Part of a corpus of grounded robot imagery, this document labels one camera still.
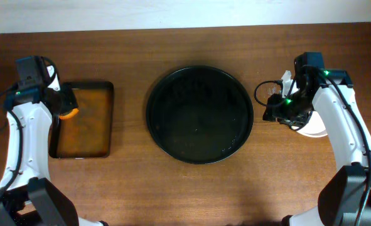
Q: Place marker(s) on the white plate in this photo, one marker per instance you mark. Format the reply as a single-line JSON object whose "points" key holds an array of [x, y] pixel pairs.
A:
{"points": [[315, 127]]}

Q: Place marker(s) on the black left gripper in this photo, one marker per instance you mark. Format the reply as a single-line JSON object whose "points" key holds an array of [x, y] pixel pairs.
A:
{"points": [[67, 102]]}

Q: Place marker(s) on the black rectangular water tray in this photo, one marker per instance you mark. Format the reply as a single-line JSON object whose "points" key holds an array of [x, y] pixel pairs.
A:
{"points": [[87, 134]]}

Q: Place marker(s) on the green orange scrub sponge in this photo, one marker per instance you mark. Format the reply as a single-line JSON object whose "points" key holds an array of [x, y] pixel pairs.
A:
{"points": [[69, 115]]}

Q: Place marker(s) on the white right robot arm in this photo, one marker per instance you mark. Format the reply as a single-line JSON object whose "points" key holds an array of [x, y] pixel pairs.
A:
{"points": [[318, 102]]}

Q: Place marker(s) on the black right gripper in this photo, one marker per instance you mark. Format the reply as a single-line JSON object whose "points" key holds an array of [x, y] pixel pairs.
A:
{"points": [[287, 116]]}

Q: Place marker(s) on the round black serving tray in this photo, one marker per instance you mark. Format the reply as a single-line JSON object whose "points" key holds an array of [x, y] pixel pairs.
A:
{"points": [[199, 114]]}

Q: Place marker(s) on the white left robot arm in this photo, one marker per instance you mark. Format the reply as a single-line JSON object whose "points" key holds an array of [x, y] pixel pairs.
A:
{"points": [[27, 196]]}

